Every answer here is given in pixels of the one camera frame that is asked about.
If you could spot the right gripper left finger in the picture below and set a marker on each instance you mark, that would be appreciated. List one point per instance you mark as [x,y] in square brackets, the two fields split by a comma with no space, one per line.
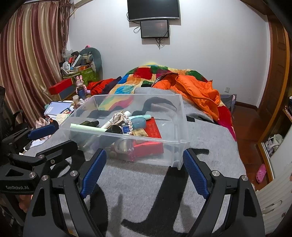
[45,216]

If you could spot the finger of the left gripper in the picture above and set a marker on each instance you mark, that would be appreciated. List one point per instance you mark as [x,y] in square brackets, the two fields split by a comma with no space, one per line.
[26,135]
[42,160]

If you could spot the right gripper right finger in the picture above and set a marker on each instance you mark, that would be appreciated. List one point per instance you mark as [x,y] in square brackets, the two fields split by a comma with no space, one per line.
[243,216]

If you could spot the pale green labelled tube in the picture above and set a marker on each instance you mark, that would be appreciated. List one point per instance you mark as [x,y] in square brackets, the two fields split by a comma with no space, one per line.
[87,128]

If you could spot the green pump bottle white label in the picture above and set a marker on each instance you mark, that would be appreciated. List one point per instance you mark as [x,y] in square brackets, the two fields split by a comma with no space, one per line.
[90,123]

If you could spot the purple black marker tube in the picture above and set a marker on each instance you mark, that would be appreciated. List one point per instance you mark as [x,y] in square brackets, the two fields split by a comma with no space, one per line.
[114,129]

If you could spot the white bandage tape roll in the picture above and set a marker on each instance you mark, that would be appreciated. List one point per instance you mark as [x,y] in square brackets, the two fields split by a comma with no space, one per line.
[123,146]

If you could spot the teal tape roll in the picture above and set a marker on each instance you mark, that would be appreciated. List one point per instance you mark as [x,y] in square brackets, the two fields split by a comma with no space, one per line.
[139,123]

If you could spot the wooden tag charm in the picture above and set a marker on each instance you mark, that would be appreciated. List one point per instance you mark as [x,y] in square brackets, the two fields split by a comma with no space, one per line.
[139,132]

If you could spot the magenta knitted charm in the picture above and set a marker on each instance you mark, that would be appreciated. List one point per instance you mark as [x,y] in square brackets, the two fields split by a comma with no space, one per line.
[130,157]

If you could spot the mint green tube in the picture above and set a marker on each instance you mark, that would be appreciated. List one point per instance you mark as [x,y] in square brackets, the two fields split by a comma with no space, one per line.
[145,116]

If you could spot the blue white notebook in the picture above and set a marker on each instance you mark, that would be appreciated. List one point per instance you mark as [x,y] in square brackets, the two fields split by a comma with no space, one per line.
[55,108]

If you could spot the red long box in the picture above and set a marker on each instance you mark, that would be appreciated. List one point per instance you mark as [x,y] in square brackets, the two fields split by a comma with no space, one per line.
[59,87]

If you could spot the pink clog shoe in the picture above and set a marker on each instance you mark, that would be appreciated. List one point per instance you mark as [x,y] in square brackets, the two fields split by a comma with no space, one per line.
[260,174]

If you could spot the white wardrobe door hearts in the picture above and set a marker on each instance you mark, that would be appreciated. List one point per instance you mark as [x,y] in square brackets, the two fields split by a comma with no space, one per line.
[275,198]

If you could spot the pink rabbit figurine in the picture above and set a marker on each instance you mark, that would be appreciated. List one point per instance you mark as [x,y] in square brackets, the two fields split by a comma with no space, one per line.
[81,89]

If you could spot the green storage box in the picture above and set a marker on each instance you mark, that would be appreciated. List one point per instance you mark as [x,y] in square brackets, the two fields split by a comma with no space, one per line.
[88,75]

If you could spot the red garment on bed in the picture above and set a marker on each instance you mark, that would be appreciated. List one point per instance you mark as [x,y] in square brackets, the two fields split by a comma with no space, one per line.
[97,87]

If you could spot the colourful patchwork quilt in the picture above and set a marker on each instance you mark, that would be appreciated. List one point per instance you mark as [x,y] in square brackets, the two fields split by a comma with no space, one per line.
[148,74]

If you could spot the grey green neck pillow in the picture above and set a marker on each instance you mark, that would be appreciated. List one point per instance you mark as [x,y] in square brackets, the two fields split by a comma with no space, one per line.
[93,57]

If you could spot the striped pink gold curtain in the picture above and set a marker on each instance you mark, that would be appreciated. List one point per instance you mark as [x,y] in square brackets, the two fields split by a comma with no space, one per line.
[33,42]

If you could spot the red foil package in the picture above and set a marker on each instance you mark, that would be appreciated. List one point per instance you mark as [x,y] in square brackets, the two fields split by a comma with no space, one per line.
[146,148]

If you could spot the wooden shelf unit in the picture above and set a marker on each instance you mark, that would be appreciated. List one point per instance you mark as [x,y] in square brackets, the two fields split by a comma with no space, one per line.
[272,138]

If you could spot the clear plastic storage box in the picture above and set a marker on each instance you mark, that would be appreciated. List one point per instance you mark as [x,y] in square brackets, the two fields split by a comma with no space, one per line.
[167,110]

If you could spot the orange down jacket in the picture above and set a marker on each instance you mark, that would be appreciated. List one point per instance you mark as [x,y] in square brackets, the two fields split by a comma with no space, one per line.
[199,92]

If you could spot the wooden door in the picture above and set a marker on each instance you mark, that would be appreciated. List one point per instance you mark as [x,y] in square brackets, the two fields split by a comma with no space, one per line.
[279,77]

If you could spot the large black wall television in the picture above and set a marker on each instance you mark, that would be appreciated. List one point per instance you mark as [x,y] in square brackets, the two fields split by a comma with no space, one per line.
[153,9]

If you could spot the small wall monitor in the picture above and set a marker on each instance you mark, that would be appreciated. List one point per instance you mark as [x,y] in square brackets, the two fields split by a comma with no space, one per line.
[154,29]

